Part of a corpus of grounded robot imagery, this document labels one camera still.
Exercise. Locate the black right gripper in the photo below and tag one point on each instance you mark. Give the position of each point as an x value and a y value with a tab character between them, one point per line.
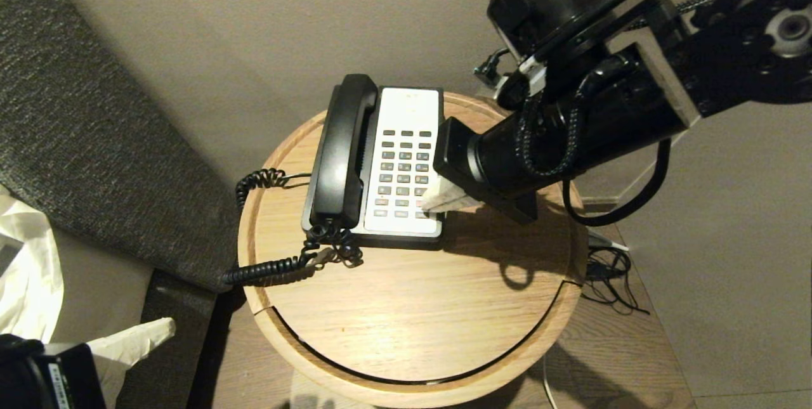
507	155

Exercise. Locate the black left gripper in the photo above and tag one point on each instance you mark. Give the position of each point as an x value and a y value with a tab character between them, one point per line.
44	377

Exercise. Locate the black white keypad phone base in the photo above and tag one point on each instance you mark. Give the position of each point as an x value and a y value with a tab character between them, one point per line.
409	111

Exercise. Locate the black telephone handset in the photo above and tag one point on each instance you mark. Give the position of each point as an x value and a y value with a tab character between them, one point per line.
342	142

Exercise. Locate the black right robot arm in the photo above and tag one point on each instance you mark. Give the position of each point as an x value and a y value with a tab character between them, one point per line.
729	73

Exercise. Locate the round wooden side table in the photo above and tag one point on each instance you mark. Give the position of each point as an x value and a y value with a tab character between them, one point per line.
412	314

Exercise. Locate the transparent umbrella white tip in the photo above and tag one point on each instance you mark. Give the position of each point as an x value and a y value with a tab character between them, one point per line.
612	245

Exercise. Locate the dark grey fabric headboard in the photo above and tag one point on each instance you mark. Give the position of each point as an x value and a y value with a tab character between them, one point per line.
95	142

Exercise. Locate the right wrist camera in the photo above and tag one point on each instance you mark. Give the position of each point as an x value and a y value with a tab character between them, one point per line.
501	73

